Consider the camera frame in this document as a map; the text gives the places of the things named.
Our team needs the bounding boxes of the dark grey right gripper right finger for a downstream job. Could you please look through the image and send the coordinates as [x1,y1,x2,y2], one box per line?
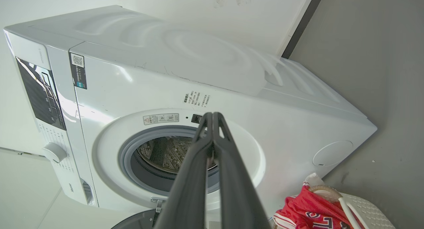
[212,112,272,229]

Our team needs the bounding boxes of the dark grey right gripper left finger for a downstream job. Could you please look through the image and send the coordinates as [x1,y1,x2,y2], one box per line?
[154,112,214,229]

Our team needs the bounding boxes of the red white basketball jersey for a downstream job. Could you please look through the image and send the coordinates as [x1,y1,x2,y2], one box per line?
[273,172,362,229]

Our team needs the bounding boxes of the steel washing machine drum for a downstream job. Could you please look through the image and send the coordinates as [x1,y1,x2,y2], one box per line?
[136,136,219,175]

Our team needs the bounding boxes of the black round glass washer door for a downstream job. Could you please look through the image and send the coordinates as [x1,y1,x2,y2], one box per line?
[111,208,170,229]

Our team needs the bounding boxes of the cream perforated plastic laundry basket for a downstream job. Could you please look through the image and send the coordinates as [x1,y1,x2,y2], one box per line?
[308,185,388,229]

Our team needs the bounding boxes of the white round control knob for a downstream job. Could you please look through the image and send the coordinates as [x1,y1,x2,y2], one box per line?
[42,142,68,163]

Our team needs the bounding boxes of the black glossy control display panel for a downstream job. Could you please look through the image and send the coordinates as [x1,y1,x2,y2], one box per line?
[15,56,66,131]

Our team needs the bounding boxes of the silver metal door hinge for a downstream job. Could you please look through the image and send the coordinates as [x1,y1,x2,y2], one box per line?
[150,197,167,213]

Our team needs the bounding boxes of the grey rubber door gasket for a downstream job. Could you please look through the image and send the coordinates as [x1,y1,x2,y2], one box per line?
[118,125,221,197]

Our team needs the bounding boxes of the grey warning sticker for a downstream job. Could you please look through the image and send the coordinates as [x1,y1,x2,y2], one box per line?
[143,113,180,125]

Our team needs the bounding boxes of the white front-load washing machine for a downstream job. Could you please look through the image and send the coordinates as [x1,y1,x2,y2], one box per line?
[3,5,378,229]

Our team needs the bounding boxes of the small printed text label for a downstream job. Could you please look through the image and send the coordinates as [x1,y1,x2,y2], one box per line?
[181,92,211,110]

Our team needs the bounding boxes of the round white filter cover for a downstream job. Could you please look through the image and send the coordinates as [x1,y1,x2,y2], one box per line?
[312,140,354,167]

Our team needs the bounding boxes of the black QR code sticker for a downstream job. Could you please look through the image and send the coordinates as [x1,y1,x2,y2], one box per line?
[69,52,87,90]

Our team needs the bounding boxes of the dark wall baseboard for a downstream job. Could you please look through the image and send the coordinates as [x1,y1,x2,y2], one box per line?
[281,0,327,59]

